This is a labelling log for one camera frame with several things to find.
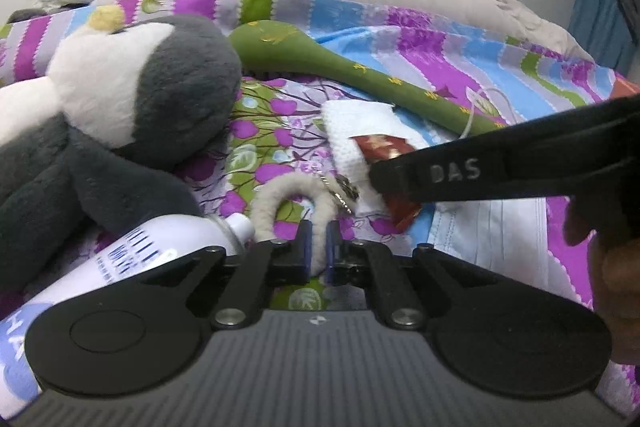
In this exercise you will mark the person's right hand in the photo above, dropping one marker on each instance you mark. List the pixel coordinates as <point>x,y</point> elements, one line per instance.
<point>620,287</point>

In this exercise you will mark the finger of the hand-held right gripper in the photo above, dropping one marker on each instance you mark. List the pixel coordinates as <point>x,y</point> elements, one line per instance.
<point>475,172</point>

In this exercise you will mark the dark red snack packet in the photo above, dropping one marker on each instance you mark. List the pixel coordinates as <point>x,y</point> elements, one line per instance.
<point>380,147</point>

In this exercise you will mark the white folded towel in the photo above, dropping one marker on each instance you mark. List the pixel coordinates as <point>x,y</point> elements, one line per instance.
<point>350,127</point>

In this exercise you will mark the white spray bottle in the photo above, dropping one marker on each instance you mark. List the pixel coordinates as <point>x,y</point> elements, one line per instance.
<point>125,247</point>

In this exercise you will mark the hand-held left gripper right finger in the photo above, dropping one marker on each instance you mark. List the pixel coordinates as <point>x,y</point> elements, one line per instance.
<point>331,252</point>

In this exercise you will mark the blue face mask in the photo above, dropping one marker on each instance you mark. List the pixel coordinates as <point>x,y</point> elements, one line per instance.
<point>490,227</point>

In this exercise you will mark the striped floral bedsheet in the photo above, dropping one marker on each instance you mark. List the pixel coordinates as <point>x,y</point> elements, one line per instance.
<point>450,57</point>

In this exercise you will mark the green plush massage hammer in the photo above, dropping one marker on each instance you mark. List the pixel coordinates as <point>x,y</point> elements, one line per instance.
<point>280,47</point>

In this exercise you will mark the pink cardboard box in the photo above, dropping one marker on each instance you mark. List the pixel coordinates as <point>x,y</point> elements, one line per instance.
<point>627,88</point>

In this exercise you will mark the dark grey cloth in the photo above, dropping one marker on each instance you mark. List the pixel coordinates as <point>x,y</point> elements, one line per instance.
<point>25,16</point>

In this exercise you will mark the grey white penguin plush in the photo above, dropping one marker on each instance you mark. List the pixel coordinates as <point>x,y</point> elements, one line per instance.
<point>150,82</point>

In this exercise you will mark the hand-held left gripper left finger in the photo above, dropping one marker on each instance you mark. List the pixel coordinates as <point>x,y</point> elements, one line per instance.
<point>306,252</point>

